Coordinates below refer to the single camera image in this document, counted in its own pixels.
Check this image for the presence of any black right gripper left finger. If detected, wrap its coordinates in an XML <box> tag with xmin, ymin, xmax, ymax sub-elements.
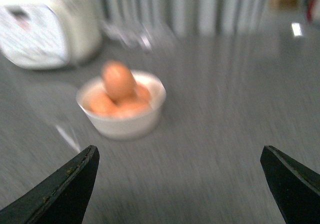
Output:
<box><xmin>0</xmin><ymin>145</ymin><xmax>100</xmax><ymax>224</ymax></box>

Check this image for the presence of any brown egg back in bowl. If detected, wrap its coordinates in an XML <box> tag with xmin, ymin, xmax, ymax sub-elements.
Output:
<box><xmin>135</xmin><ymin>83</ymin><xmax>151</xmax><ymax>102</ymax></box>

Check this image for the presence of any clear plastic bag with cable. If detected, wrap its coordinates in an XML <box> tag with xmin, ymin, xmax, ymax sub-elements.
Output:
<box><xmin>101</xmin><ymin>20</ymin><xmax>177</xmax><ymax>53</ymax></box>

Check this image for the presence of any white bowl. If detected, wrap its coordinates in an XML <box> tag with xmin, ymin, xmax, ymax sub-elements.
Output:
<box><xmin>76</xmin><ymin>70</ymin><xmax>167</xmax><ymax>140</ymax></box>

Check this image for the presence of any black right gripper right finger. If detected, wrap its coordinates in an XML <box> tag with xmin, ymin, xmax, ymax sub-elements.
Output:
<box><xmin>260</xmin><ymin>145</ymin><xmax>320</xmax><ymax>224</ymax></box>

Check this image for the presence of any white kitchen appliance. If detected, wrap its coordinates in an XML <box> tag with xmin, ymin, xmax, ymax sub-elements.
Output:
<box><xmin>0</xmin><ymin>0</ymin><xmax>103</xmax><ymax>70</ymax></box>

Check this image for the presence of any brown egg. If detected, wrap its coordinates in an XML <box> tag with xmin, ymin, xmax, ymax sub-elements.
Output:
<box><xmin>101</xmin><ymin>60</ymin><xmax>136</xmax><ymax>102</ymax></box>
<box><xmin>88</xmin><ymin>92</ymin><xmax>117</xmax><ymax>115</ymax></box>
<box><xmin>135</xmin><ymin>83</ymin><xmax>151</xmax><ymax>102</ymax></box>
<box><xmin>114</xmin><ymin>101</ymin><xmax>150</xmax><ymax>118</ymax></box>

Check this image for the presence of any cardboard box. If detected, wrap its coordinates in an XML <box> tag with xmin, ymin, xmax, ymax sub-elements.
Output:
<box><xmin>269</xmin><ymin>0</ymin><xmax>299</xmax><ymax>10</ymax></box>

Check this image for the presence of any grey curtain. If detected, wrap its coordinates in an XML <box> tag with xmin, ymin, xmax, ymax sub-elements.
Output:
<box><xmin>102</xmin><ymin>0</ymin><xmax>266</xmax><ymax>37</ymax></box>

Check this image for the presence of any brown egg front in bowl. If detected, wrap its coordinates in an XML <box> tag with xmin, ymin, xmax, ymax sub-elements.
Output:
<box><xmin>114</xmin><ymin>101</ymin><xmax>150</xmax><ymax>118</ymax></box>

